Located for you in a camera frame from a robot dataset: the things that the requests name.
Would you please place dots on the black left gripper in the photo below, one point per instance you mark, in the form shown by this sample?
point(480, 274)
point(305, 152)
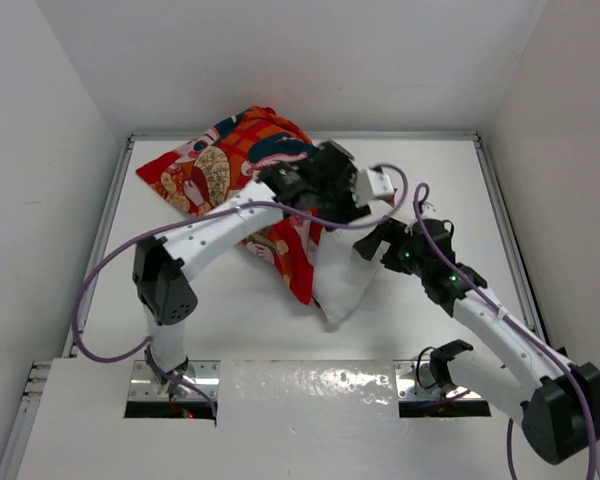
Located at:
point(349, 205)

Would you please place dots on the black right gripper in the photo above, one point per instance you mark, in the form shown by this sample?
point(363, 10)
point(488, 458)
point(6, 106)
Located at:
point(391, 231)

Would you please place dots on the white pillow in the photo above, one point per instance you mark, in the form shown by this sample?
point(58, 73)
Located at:
point(341, 274)

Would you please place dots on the red patterned pillowcase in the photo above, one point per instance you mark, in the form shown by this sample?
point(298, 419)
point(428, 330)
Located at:
point(204, 172)

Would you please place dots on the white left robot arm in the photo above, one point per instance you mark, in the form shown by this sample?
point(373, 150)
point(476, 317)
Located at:
point(167, 260)

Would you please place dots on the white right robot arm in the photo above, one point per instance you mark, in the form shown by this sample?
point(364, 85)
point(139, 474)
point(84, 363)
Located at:
point(555, 402)

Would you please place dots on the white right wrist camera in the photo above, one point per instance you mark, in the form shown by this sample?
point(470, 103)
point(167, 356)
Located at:
point(427, 207)

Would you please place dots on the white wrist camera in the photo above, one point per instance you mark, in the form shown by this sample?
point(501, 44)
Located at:
point(374, 184)
point(427, 207)

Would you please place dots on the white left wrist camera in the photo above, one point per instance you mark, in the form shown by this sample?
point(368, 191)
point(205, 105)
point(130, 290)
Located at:
point(374, 184)

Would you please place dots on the aluminium table frame rail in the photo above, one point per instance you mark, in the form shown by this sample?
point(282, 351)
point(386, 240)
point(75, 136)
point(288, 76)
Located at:
point(521, 281)

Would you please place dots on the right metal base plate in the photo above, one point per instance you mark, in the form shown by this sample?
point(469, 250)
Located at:
point(411, 390)

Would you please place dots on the metal base plate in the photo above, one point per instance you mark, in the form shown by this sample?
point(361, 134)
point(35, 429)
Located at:
point(144, 386)
point(411, 390)

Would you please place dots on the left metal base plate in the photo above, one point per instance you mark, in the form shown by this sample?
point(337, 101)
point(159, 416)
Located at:
point(144, 386)

